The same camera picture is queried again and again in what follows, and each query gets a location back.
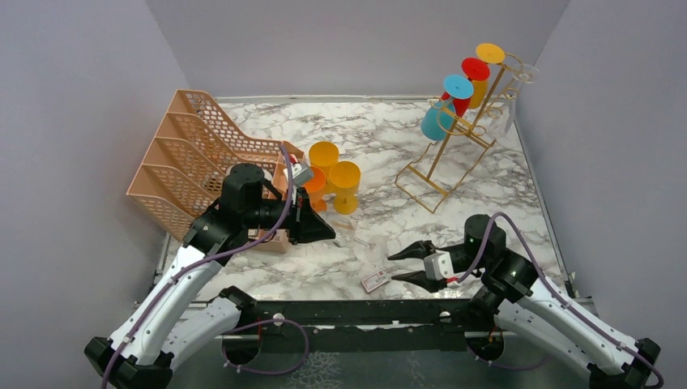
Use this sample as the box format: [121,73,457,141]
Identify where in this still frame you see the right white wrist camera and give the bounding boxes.
[423,250,458,288]

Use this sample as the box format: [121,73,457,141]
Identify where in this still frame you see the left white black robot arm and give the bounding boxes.
[84,163,336,388]

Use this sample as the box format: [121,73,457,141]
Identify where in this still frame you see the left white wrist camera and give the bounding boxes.
[291,163,314,187]

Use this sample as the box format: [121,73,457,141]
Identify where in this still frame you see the purple cable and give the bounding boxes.
[456,211,665,389]
[99,143,311,389]

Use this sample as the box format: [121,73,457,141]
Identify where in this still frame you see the red white staples box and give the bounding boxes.
[361,270,390,294]

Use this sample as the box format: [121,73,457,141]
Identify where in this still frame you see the clear wine glass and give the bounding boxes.
[504,63,540,135]
[326,213,388,271]

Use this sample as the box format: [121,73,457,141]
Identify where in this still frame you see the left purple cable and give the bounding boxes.
[99,143,311,389]

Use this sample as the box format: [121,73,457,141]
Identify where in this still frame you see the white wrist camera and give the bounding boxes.
[291,163,314,187]
[423,250,458,288]

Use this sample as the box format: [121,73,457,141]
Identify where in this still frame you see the yellow wine glass top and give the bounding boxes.
[462,43,506,109]

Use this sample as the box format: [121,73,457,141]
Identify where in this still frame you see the peach plastic file organizer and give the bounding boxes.
[126,89,306,240]

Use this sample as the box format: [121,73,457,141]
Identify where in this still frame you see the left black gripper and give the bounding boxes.
[244,186,336,246]

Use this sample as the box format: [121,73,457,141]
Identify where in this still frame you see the blue plastic wine glass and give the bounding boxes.
[420,75,475,142]

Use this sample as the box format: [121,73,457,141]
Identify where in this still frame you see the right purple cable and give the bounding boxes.
[456,211,665,389]

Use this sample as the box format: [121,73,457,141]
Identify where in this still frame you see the yellow plastic wine glass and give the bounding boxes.
[308,141,339,177]

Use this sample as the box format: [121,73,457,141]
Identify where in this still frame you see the gold wire wine glass rack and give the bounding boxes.
[395,50,525,214]

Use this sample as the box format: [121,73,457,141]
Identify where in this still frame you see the red plastic wine glass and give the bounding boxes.
[441,57,490,117]

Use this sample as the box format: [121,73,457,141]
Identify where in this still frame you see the orange plastic wine glass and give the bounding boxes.
[304,166,327,212]

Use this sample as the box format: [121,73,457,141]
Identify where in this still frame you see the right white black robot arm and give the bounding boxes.
[388,212,664,388]

